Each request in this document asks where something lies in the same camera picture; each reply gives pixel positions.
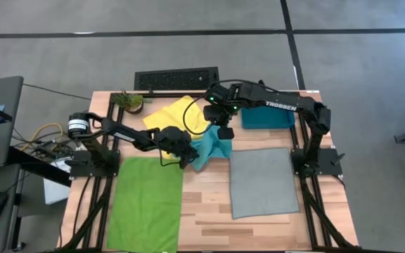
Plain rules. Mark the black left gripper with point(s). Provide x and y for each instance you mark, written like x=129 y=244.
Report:
x=174 y=140

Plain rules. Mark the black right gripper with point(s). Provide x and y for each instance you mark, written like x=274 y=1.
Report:
x=218 y=116

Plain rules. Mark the teal microfiber towel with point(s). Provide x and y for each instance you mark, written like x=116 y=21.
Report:
x=213 y=147

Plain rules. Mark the yellow microfiber towel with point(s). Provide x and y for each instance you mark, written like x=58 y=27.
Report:
x=171 y=116

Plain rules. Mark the green microfiber towel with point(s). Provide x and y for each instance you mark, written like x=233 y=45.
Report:
x=146 y=204

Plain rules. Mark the grey microfiber towel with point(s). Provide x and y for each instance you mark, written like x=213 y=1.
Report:
x=262 y=182

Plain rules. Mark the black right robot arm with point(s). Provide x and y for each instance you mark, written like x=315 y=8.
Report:
x=280 y=102

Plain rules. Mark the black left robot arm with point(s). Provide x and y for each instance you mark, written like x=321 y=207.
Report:
x=125 y=135

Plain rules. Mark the blue plastic bin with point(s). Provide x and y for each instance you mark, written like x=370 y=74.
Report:
x=265 y=119

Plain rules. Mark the potted succulent plant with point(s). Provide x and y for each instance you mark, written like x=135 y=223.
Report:
x=130 y=102

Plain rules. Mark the white box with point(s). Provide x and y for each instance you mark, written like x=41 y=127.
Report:
x=55 y=193

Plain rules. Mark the black desk beam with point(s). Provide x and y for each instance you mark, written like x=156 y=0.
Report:
x=37 y=168

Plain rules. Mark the grey computer monitor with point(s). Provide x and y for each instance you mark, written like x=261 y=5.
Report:
x=2 y=91

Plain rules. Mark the grey desk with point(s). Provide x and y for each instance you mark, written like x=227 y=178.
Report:
x=2 y=239

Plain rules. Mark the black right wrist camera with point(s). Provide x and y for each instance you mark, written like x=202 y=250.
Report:
x=225 y=133

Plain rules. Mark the black aluminium table frame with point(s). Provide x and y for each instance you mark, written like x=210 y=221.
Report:
x=111 y=123

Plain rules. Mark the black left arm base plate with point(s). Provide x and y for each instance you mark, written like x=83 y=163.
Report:
x=83 y=170

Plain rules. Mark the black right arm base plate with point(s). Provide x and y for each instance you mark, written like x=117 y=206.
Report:
x=329 y=165

